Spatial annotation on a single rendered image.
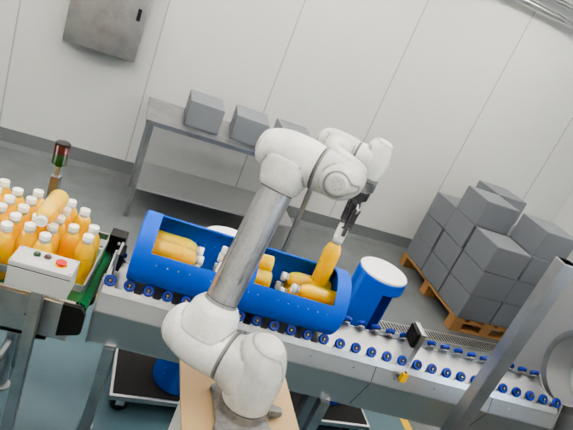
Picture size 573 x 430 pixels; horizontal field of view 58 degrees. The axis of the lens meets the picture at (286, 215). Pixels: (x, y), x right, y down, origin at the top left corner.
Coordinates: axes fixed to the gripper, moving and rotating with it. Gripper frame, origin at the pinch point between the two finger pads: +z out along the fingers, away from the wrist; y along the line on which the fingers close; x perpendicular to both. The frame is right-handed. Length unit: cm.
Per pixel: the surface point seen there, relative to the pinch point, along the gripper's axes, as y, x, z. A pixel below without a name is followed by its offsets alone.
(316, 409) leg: -11, -23, 82
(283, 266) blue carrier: 12.0, 13.0, 28.6
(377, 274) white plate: 49, -47, 36
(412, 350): -6, -53, 40
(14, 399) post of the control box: -32, 100, 93
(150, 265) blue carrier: -15, 68, 30
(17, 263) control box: -35, 108, 31
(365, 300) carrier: 44, -46, 51
